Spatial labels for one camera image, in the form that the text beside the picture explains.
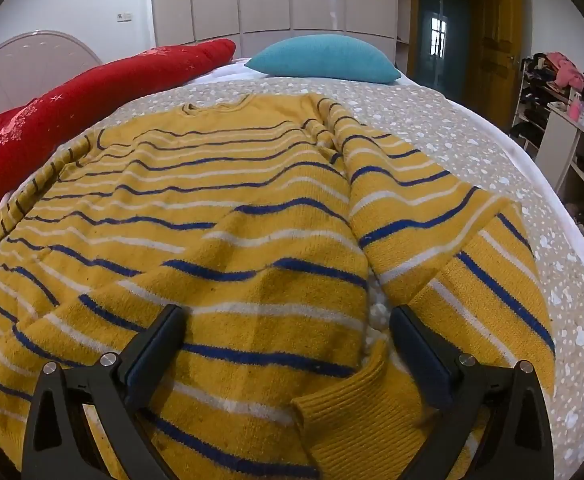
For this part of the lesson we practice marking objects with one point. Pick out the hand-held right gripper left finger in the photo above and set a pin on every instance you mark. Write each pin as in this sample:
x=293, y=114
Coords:
x=147, y=364

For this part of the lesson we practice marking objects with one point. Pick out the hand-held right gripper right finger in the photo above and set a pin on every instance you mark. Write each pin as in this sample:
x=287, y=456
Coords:
x=423, y=361

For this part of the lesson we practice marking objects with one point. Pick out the yellow striped knit sweater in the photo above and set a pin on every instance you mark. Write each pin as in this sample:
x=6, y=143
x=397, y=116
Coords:
x=221, y=210

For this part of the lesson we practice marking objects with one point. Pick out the beige heart print bed quilt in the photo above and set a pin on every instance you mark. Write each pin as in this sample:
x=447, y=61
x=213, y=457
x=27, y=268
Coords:
x=447, y=125

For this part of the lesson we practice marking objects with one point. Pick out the white shelf unit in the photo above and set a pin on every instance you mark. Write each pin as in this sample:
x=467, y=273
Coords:
x=557, y=135

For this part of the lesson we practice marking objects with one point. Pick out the red floral quilt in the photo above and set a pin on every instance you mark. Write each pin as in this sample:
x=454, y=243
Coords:
x=71, y=110

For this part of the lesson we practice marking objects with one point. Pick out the dark cluttered shoe rack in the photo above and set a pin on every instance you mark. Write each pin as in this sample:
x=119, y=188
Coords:
x=532, y=95

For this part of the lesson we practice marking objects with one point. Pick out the teal pillow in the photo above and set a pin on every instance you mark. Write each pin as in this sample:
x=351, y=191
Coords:
x=322, y=57

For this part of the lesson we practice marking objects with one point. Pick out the pink cloth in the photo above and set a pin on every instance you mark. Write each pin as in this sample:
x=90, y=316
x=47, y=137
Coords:
x=564, y=70

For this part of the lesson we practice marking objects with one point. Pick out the white fan pattern headboard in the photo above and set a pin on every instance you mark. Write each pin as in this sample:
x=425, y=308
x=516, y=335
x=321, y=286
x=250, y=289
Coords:
x=16, y=60

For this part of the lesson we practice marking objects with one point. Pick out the wooden door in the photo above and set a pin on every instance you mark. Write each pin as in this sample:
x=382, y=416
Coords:
x=497, y=35

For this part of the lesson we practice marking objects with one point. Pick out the dark green door panel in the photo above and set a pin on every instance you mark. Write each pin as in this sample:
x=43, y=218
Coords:
x=439, y=15

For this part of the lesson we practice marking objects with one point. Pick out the glossy beige wardrobe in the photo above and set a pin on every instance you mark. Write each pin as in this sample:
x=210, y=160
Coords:
x=272, y=0

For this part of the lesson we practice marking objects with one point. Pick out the wall switch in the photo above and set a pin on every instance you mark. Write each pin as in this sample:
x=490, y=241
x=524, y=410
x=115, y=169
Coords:
x=124, y=16

